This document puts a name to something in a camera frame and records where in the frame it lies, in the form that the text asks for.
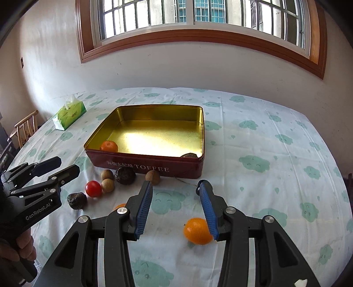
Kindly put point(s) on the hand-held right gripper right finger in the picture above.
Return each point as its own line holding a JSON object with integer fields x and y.
{"x": 208, "y": 212}

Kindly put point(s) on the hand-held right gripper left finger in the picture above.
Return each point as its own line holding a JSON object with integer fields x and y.
{"x": 144, "y": 209}

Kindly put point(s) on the cloud print tablecloth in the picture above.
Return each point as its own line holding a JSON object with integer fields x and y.
{"x": 275, "y": 138}

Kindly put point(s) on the brown longan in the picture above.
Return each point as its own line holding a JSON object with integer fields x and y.
{"x": 152, "y": 177}
{"x": 107, "y": 186}
{"x": 107, "y": 174}

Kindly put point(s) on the red cherry tomato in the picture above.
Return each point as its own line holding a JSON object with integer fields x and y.
{"x": 93, "y": 188}

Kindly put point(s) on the red and gold tin box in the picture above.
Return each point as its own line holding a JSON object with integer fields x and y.
{"x": 179, "y": 168}

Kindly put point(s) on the green tissue pack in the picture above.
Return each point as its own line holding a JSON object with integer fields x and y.
{"x": 69, "y": 116}

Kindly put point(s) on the wooden chair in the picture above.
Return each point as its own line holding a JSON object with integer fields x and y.
{"x": 26, "y": 127}

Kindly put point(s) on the wooden framed window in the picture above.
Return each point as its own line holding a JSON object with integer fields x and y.
{"x": 193, "y": 36}

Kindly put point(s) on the dark furniture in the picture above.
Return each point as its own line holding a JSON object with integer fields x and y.
{"x": 4, "y": 154}

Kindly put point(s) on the dark wrinkled passion fruit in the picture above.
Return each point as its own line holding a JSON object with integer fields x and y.
{"x": 77, "y": 201}
{"x": 125, "y": 175}
{"x": 189, "y": 155}

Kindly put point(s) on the person's left hand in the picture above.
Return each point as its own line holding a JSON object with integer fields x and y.
{"x": 26, "y": 245}

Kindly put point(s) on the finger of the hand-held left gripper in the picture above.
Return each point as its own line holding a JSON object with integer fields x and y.
{"x": 44, "y": 165}
{"x": 66, "y": 173}

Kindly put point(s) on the mandarin orange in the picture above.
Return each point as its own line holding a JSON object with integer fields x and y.
{"x": 197, "y": 231}
{"x": 120, "y": 206}
{"x": 109, "y": 146}

